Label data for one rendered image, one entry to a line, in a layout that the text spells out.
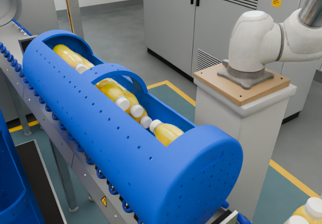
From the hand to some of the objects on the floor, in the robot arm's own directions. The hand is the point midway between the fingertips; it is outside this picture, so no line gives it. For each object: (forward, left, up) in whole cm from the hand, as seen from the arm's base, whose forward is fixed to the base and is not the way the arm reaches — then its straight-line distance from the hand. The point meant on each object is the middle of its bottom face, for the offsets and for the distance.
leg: (+38, -222, -106) cm, 249 cm away
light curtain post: (-5, -171, -109) cm, 203 cm away
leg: (+32, -124, -109) cm, 168 cm away
